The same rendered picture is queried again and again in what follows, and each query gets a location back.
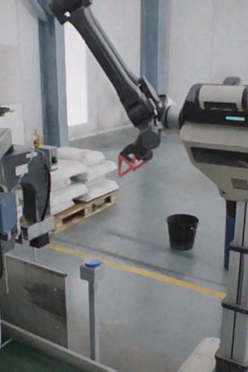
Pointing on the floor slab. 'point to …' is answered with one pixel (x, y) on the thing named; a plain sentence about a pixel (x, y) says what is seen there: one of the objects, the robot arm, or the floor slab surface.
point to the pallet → (80, 211)
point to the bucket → (182, 231)
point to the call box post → (94, 320)
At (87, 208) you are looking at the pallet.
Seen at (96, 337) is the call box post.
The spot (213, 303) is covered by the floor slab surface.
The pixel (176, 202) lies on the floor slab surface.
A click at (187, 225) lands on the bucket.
